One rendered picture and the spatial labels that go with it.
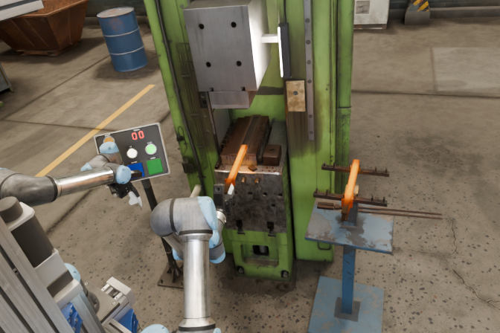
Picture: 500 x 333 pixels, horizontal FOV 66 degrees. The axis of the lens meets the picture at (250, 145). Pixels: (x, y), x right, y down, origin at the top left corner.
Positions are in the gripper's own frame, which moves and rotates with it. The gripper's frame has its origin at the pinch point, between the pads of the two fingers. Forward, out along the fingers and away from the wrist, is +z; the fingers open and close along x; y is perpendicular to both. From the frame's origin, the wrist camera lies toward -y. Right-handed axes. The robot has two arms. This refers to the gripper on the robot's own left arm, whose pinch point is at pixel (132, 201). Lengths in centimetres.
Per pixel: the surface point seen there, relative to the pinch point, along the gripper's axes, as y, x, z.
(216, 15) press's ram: -51, 30, -79
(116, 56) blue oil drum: -275, -384, 68
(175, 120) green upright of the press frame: -49, -11, -19
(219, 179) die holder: -41.2, 22.2, 7.8
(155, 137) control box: -28.3, -5.7, -20.0
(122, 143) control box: -15.7, -17.7, -20.5
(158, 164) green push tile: -21.7, -1.3, -8.1
